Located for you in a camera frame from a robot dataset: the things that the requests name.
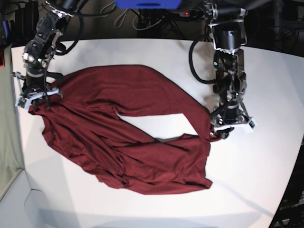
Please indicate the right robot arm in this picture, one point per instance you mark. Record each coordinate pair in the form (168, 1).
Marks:
(40, 51)

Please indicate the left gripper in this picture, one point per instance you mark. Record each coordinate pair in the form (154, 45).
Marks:
(226, 118)

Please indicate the blue box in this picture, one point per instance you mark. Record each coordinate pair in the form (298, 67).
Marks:
(148, 4)

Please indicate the red and black device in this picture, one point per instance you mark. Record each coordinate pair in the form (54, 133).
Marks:
(2, 59)

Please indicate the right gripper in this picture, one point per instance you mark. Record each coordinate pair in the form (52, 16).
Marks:
(36, 88)

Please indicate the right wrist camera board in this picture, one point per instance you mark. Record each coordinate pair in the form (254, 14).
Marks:
(21, 102)

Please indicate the black power strip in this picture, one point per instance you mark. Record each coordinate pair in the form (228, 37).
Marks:
(193, 13)

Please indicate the dark red t-shirt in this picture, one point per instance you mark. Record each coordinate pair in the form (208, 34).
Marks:
(85, 125)

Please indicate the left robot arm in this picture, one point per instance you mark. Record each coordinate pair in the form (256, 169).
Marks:
(227, 32)

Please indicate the grey fabric side panel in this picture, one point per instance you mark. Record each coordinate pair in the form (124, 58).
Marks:
(11, 158)

